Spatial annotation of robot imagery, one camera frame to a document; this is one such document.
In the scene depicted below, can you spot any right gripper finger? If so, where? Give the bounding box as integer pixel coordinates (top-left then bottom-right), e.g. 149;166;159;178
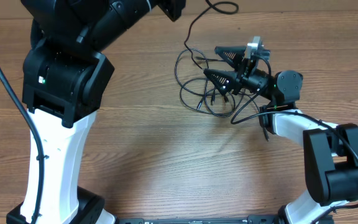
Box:
203;69;242;96
214;46;247;70

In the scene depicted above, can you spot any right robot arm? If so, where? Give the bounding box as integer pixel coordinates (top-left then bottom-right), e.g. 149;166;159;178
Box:
204;44;358;223

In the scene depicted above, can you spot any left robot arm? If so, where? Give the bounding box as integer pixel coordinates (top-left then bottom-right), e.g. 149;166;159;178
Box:
6;0;186;223

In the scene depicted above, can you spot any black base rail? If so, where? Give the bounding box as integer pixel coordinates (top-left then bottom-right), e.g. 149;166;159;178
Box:
116;215;288;224

